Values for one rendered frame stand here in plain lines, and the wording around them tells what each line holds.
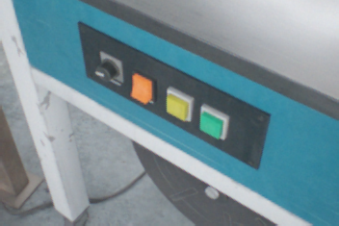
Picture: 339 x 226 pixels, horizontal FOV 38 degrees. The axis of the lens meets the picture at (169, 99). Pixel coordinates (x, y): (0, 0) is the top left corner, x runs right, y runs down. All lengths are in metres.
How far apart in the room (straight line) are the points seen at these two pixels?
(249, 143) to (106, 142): 0.84
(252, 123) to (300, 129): 0.05
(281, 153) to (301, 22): 0.13
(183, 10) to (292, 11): 0.11
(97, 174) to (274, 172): 0.78
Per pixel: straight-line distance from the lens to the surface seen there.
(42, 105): 0.81
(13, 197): 1.27
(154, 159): 1.02
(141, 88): 0.55
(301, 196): 0.55
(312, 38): 0.48
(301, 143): 0.49
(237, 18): 0.49
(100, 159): 1.29
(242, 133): 0.51
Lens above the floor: 1.03
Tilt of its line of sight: 46 degrees down
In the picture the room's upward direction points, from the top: straight up
